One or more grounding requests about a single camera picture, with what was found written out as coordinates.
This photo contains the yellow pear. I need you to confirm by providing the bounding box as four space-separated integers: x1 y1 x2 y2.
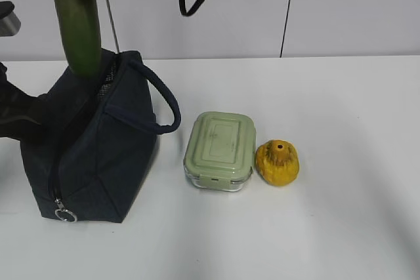
255 140 300 186

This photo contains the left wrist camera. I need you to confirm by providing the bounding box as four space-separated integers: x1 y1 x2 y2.
0 1 21 37

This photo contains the green lidded glass container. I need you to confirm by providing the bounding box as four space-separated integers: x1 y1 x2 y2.
183 111 256 192

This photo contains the green cucumber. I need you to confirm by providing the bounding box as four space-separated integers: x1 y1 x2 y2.
54 0 101 78

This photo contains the dark blue lunch bag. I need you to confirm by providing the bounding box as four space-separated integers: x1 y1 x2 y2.
20 50 181 223

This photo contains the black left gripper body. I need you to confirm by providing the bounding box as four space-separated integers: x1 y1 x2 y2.
1 63 47 143

